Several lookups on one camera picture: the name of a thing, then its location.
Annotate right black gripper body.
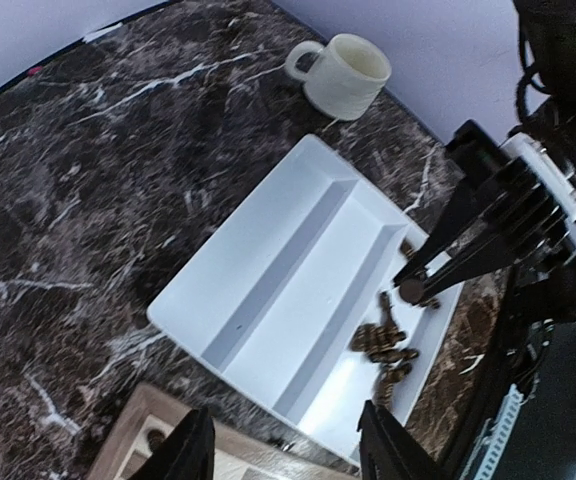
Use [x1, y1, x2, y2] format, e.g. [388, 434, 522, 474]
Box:
[477, 154, 568, 269]

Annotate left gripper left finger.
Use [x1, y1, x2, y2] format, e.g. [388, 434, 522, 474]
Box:
[140, 407, 215, 480]

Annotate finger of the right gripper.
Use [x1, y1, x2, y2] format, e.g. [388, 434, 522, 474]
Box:
[393, 178, 481, 285]
[415, 234, 543, 303]

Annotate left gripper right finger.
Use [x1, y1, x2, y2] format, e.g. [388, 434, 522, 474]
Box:
[357, 400, 438, 480]

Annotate wooden chess board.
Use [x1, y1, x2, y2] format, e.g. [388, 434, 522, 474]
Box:
[87, 383, 350, 479]

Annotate dark chess piece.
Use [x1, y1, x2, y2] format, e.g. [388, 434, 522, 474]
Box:
[398, 279, 441, 309]

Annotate white plastic tray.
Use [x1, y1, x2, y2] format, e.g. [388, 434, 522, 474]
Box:
[146, 133, 467, 469]

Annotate dark chess pieces small pile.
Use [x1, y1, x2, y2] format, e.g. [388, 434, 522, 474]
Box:
[399, 238, 416, 261]

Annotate cream ceramic mug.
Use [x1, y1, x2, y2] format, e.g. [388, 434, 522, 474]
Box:
[284, 33, 392, 122]

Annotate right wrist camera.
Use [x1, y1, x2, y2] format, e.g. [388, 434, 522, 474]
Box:
[445, 119, 576, 229]

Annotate white slotted cable duct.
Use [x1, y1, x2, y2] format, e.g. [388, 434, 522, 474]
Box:
[474, 384, 524, 479]

